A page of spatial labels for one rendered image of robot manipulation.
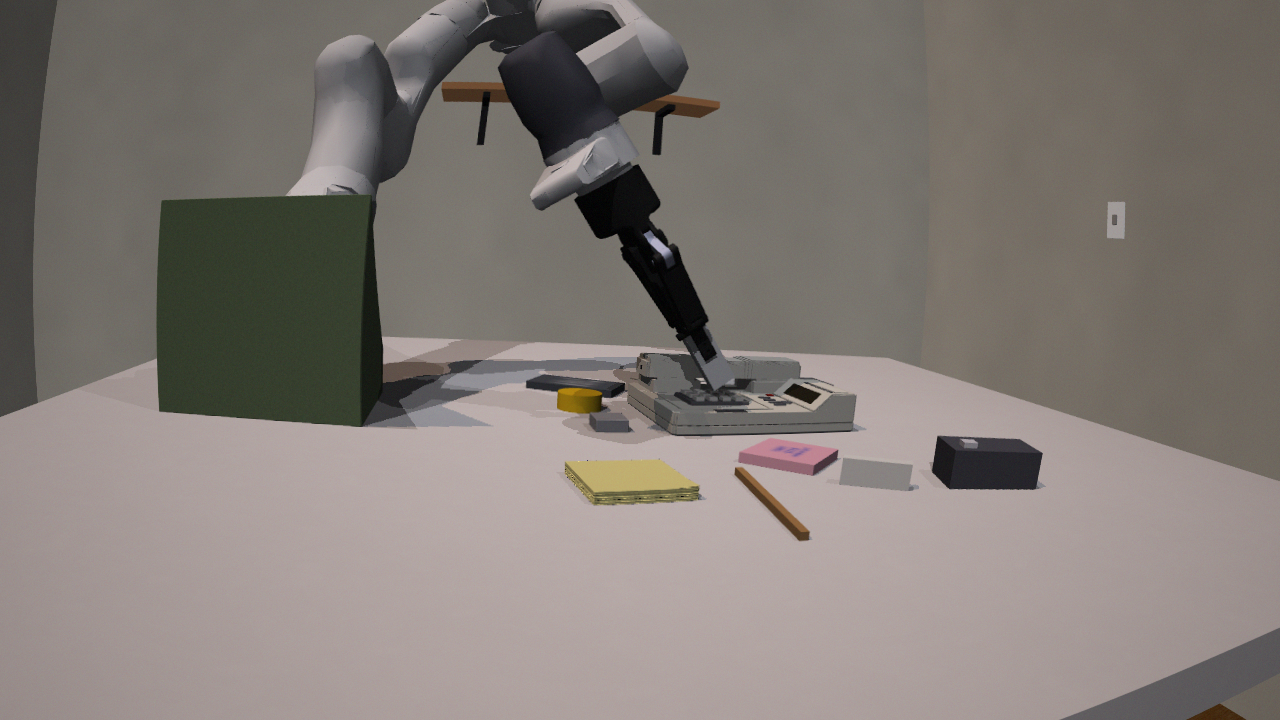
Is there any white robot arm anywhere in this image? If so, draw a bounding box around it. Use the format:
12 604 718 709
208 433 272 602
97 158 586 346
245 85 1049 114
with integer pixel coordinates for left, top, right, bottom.
285 0 689 223

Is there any yellow short cylinder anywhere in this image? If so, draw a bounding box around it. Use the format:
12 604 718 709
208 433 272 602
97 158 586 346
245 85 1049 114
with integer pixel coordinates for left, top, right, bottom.
557 388 602 413

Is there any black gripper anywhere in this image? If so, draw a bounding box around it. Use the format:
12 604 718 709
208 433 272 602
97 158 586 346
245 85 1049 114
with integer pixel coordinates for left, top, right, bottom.
573 164 735 391

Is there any brown wooden stick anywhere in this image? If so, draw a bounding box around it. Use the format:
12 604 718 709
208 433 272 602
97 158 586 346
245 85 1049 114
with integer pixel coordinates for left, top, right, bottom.
733 468 810 541

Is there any yellow sticky note pad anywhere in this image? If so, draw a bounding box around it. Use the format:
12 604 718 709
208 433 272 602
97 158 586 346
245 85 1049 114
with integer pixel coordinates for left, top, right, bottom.
564 459 700 505

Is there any pink sticky note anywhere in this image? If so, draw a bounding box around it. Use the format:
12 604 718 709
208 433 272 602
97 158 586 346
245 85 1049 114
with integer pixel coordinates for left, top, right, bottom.
739 438 838 477

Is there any dark grey keypad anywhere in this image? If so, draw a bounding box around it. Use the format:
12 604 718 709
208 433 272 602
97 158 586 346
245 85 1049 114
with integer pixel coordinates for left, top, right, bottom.
526 374 625 398

